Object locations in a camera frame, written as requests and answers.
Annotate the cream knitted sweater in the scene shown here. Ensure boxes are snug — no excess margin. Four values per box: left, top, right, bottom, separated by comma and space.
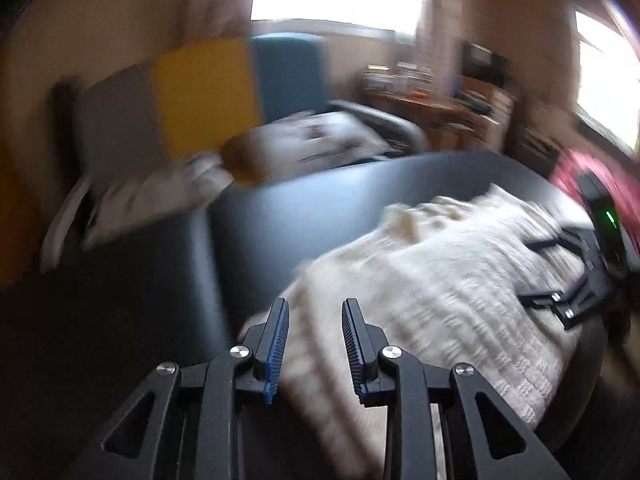
279, 186, 584, 479

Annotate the pink ruffled bed cover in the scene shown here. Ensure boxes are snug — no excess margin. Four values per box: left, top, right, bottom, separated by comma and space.
549, 146, 640, 241

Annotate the wooden side table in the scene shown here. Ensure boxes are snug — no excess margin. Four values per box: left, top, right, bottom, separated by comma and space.
360, 90, 494, 152

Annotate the triangle pattern pillow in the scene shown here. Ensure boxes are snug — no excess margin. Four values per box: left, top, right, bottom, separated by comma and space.
84, 152, 233, 249

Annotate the black television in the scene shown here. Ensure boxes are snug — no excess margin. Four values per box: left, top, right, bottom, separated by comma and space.
461, 41, 509, 88

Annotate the multicolour sofa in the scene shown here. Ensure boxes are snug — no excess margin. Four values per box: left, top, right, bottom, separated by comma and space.
40, 32, 428, 270

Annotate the grey deer print pillow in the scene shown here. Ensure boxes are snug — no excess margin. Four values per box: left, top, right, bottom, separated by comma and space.
220, 112, 392, 184

